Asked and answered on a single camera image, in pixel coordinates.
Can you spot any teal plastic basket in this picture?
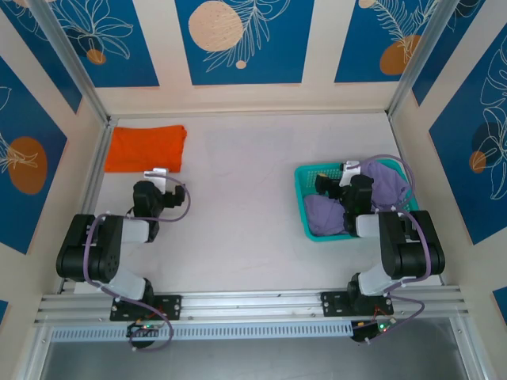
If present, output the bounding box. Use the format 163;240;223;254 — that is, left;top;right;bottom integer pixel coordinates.
294;160;420;243

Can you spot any purple printed t-shirt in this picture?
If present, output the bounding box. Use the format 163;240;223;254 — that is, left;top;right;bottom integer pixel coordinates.
303;158;411;238

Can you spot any orange folded t-shirt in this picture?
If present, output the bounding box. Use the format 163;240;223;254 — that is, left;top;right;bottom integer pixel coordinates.
104;124;188;174

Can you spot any grey metal sheet panel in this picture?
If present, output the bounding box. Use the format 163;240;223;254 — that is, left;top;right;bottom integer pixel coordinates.
39;339;468;380

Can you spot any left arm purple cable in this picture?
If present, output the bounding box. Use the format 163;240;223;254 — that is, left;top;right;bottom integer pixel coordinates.
84;177;194;352

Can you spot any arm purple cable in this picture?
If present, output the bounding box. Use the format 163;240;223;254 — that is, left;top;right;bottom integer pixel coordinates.
84;177;194;352
358;154;433;346

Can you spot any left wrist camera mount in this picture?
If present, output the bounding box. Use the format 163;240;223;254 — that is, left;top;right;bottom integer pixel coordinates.
143;168;170;192

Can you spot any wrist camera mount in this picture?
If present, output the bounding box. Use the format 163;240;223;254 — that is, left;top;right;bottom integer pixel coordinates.
339;160;364;187
143;168;170;192

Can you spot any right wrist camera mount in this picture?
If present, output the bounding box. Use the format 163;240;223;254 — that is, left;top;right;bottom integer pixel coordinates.
339;160;364;187

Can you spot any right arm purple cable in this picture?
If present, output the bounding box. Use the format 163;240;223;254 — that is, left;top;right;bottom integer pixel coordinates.
358;154;433;346

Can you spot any aluminium table side rail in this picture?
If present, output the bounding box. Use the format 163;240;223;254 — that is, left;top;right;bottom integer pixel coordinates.
59;120;116;294

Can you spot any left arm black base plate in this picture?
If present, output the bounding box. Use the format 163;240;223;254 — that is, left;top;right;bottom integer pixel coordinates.
109;294;183;321

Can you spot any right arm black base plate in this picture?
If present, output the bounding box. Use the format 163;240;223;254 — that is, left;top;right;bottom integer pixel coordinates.
320;291;395;317

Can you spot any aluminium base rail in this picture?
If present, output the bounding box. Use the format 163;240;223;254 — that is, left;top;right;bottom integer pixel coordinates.
33;287;471;325

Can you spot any grey slotted cable duct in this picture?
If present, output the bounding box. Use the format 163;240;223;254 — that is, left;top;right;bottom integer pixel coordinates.
51;321;356;342

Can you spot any right aluminium frame post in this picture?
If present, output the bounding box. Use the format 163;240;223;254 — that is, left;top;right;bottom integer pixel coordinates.
386;0;486;118

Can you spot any aluminium frame post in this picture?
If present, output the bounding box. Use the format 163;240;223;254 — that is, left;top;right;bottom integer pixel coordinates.
386;0;486;118
27;0;116;127

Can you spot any left aluminium frame post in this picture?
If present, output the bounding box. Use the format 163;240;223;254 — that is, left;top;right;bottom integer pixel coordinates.
27;0;116;127

